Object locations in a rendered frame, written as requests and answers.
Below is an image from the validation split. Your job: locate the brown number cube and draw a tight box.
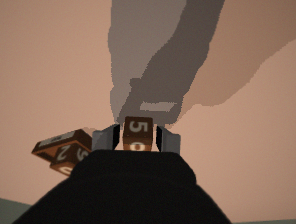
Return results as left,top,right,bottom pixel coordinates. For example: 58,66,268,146
49,143,90,177
122,116,153,151

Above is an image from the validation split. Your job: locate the brown rectangular tray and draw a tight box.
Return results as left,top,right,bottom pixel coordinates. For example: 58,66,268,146
31,129,92,163

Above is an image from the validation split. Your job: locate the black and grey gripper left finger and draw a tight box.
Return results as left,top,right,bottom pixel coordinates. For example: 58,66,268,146
91,124,120,152

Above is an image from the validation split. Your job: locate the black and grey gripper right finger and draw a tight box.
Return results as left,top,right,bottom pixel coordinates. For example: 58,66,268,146
156,126,181,155

